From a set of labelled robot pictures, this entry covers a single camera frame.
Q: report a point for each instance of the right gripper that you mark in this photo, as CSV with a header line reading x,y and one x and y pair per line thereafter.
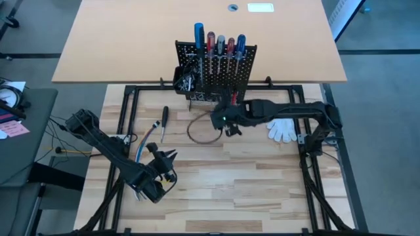
x,y
229,118

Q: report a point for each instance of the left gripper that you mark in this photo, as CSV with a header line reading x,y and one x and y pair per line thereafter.
x,y
159,164

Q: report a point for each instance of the grey black nut driver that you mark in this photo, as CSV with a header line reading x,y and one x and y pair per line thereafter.
x,y
220,43

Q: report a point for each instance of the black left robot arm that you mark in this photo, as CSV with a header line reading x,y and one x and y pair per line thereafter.
x,y
105,147

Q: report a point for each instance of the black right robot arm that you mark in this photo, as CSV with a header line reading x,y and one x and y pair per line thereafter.
x,y
295,109

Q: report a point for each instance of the black metal pegboard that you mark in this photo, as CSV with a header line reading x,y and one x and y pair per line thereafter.
x,y
243,65

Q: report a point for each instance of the black pegboard bin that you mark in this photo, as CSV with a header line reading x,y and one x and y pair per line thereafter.
x,y
176,77

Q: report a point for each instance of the white work glove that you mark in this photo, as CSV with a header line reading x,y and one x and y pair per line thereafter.
x,y
282,130

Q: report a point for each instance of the grey desk grommet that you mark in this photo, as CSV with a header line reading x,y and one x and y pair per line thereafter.
x,y
232,7

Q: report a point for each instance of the white desk plate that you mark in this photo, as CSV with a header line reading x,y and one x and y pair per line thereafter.
x,y
260,7

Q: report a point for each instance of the yellow rod black knob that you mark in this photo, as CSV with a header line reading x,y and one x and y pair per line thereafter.
x,y
58,150

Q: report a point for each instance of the black desk foot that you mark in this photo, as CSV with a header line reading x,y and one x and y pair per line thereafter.
x,y
55,177

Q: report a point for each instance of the tan wooden desk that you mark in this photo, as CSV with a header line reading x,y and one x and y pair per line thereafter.
x,y
115,39

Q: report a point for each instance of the white perforated panel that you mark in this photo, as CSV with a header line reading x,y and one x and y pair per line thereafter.
x,y
341,16

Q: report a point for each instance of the dark grey side desk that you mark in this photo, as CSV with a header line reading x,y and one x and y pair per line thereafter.
x,y
29,147

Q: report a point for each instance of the pink sticky note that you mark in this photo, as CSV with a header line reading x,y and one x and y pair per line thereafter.
x,y
14,128

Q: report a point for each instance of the white paper sheet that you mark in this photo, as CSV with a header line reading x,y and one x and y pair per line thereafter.
x,y
16,86

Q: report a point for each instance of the black chair base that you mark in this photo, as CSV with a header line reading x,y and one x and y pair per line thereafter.
x,y
12,22

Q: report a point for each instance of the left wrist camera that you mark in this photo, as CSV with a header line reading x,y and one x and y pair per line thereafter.
x,y
154,193

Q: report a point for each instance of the black aluminium table frame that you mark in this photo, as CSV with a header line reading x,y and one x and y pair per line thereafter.
x,y
151,88

